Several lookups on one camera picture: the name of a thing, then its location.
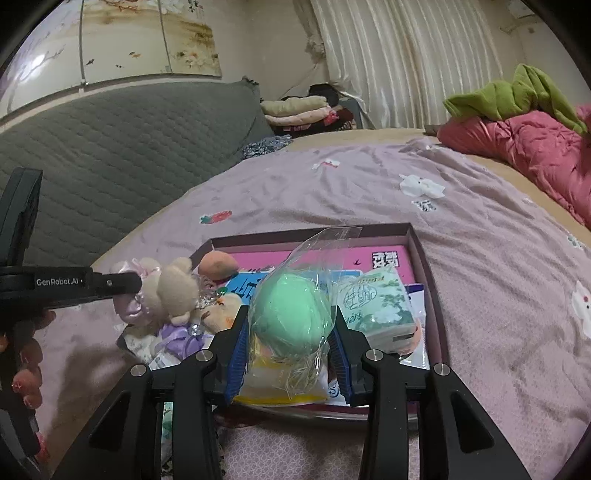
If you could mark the pink flat box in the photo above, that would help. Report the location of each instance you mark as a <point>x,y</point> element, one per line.
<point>318,261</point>

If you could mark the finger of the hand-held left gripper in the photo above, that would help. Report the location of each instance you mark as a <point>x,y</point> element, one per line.
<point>115,284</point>

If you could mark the pile of folded clothes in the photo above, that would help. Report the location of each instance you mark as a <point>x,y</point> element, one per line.
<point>304,110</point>

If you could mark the cream plush bear purple dress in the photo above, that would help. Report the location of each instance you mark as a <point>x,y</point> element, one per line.
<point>173,290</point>

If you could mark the shallow purple cardboard box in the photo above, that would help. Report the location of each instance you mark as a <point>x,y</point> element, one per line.
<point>429,286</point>

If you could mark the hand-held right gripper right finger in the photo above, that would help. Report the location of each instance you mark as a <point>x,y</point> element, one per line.
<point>342,364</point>

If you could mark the blue floral cloth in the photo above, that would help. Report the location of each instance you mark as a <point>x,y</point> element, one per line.
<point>267,146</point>

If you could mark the blue white packet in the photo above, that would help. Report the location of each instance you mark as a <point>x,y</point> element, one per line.
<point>249,288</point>

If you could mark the green garment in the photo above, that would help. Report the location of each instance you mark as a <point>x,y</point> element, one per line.
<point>512,94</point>

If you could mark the red quilt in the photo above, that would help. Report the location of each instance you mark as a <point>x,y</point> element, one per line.
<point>531,152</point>

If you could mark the grey quilted headboard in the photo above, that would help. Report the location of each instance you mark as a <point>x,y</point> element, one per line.
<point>115,161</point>

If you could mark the pink printed bed sheet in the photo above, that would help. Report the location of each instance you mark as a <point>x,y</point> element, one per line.
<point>485,277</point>

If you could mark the person's left hand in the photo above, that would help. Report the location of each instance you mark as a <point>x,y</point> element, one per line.
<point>30,364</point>

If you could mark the white plastic packet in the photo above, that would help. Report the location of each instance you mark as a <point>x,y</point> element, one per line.
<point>421,318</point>

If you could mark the orange makeup puff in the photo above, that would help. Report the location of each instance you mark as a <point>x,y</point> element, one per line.
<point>410,339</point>
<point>218,265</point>

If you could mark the mint green round pouch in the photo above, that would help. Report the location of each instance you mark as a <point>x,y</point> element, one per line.
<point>291,314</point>

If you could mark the white pleated curtain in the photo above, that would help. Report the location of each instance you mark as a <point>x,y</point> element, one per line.
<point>406,60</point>

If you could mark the green printed tissue pack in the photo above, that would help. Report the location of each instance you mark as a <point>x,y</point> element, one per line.
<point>374,307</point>

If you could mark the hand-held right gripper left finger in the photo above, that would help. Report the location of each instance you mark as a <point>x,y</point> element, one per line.
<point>238,362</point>

